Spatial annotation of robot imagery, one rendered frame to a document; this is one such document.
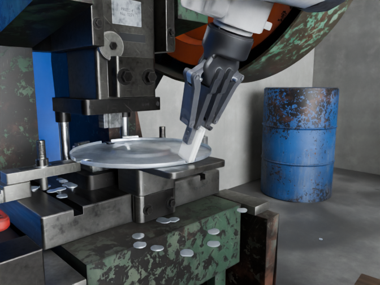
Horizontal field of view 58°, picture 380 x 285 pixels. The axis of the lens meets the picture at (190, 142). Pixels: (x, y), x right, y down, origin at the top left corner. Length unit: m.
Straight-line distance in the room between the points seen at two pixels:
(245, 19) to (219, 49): 0.05
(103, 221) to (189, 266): 0.20
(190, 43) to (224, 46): 0.58
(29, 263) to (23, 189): 0.24
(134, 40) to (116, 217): 0.36
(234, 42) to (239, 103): 2.53
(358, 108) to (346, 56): 0.55
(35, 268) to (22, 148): 0.46
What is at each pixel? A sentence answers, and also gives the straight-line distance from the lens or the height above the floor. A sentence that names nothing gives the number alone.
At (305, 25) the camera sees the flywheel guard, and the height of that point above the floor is 1.05.
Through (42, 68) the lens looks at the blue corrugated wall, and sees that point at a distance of 1.96.
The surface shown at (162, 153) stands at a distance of 0.69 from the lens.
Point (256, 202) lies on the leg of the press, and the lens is 0.85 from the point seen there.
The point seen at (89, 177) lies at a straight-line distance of 0.74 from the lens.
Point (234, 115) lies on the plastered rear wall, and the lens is 3.01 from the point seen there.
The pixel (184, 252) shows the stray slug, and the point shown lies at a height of 0.65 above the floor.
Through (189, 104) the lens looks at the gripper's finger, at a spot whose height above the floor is 0.89.
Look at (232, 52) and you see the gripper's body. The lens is 0.52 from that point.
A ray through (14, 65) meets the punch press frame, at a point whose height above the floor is 0.96.
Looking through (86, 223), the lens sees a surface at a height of 0.67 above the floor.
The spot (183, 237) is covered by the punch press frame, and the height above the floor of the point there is 0.62.
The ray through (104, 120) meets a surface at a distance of 0.80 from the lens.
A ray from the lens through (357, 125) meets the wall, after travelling 3.98.
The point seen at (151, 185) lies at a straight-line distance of 0.70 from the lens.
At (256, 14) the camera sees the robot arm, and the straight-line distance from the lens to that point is 0.52.
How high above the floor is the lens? 0.93
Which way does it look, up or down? 10 degrees down
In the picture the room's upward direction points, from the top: straight up
